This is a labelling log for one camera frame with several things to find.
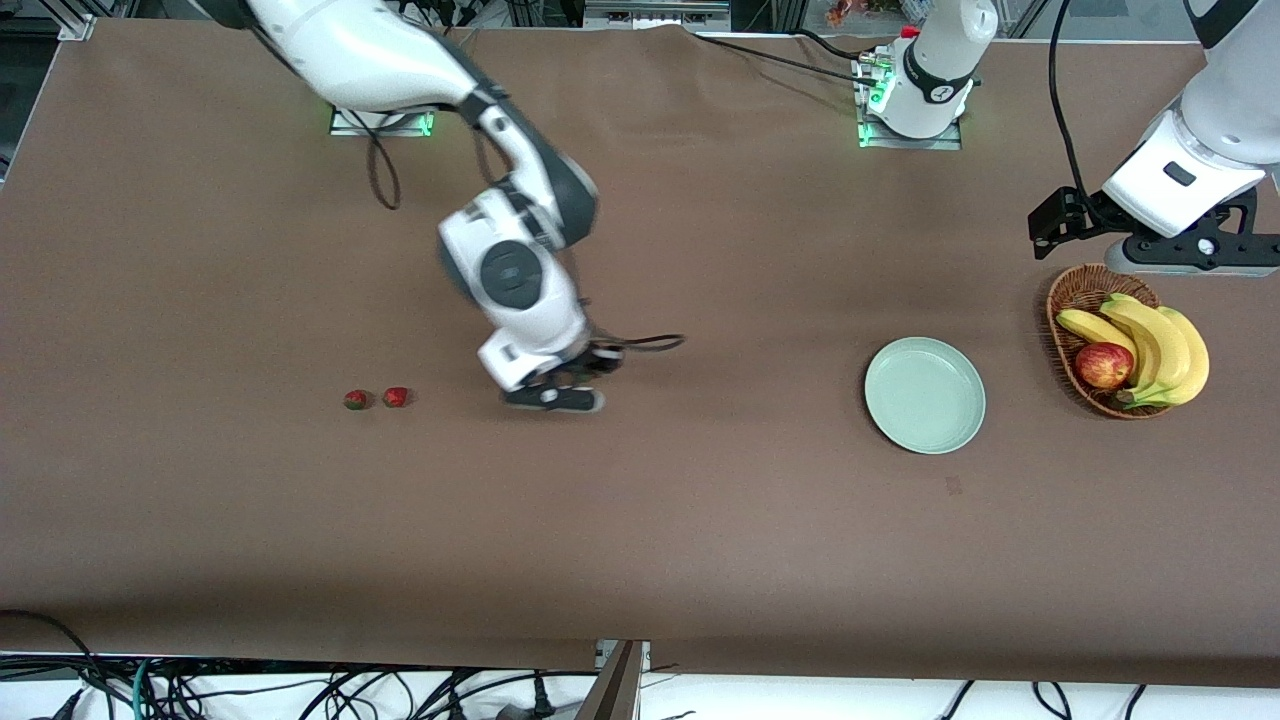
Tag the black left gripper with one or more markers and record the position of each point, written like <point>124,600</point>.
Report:
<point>1088,213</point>

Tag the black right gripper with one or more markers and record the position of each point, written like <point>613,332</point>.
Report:
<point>592,360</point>

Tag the red strawberry green cap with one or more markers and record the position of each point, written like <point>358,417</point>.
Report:
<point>396,397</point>
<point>355,400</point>

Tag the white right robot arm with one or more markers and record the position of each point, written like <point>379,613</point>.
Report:
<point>350,50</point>

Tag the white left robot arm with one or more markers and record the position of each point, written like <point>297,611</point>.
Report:
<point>1200,150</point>

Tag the pale green round plate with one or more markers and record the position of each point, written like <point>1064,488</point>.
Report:
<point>925,395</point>

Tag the brown wicker basket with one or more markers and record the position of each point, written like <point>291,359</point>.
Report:
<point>1065,300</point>

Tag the red apple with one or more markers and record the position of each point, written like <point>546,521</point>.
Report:
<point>1104,365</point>

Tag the orange background object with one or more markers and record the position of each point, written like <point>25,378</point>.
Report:
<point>845,10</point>

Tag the brown table cover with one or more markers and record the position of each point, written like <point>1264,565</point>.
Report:
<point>300,520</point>

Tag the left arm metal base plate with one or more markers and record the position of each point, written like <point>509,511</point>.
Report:
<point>910,142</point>

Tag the silver metal bracket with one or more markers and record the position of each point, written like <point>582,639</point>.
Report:
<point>605,652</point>

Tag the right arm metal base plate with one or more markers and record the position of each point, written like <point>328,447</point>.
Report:
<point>345,124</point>

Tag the grey metal rail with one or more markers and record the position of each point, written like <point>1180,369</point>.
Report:
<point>655,12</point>

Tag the aluminium frame profile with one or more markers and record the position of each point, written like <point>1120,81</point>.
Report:
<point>75,20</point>

